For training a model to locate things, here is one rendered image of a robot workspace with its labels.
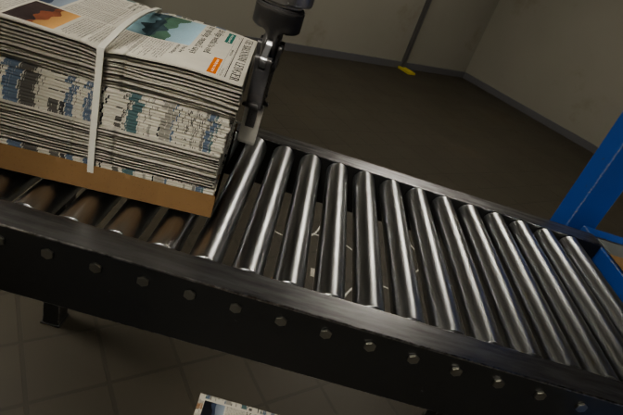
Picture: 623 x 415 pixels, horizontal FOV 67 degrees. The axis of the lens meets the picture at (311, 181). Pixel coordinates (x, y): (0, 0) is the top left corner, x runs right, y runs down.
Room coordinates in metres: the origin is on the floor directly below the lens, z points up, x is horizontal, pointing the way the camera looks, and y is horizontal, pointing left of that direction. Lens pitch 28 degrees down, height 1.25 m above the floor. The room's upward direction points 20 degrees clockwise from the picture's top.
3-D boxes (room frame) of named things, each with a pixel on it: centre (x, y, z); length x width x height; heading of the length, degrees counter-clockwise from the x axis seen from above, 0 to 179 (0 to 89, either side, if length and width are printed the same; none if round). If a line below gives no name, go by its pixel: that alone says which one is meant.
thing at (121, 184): (0.73, 0.23, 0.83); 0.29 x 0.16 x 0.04; 11
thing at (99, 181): (0.71, 0.34, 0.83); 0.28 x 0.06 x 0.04; 11
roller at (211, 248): (0.75, 0.13, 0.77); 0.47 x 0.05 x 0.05; 5
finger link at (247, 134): (0.73, 0.13, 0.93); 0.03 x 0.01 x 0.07; 95
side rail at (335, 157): (1.01, -0.04, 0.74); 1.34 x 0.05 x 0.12; 95
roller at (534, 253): (0.80, -0.52, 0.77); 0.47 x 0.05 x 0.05; 5
